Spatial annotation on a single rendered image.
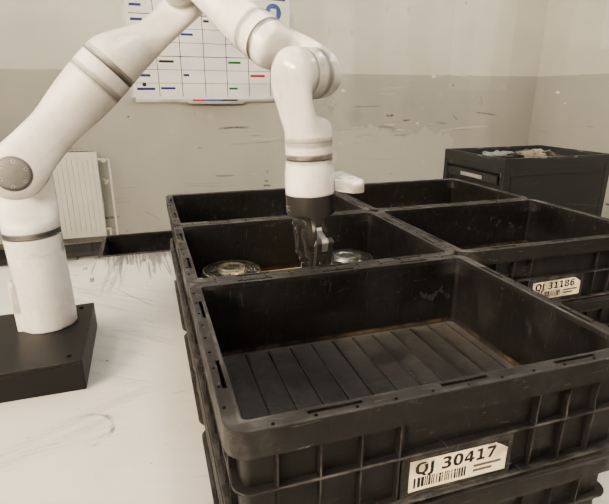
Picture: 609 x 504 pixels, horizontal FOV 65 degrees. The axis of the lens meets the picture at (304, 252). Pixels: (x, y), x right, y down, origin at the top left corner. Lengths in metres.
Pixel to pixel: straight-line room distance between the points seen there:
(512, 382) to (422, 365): 0.21
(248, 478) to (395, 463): 0.13
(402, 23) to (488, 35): 0.84
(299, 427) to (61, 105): 0.66
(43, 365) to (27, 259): 0.18
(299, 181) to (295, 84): 0.13
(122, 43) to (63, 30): 2.98
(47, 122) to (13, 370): 0.39
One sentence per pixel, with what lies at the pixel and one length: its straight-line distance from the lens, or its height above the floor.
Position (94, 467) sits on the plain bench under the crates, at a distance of 0.73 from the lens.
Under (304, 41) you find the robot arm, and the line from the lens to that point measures 0.76.
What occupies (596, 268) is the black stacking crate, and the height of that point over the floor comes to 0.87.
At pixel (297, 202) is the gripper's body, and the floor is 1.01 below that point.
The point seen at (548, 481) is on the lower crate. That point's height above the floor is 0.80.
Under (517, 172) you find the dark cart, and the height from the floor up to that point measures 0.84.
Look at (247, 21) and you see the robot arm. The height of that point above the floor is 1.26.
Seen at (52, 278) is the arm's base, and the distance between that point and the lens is 0.95.
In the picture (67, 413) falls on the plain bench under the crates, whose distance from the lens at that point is 0.84.
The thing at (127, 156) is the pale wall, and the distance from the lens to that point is 3.85.
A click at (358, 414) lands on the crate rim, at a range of 0.39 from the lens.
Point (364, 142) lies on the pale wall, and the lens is 4.24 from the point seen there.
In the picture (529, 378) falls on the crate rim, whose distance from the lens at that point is 0.46.
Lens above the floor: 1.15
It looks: 18 degrees down
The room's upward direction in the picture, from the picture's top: straight up
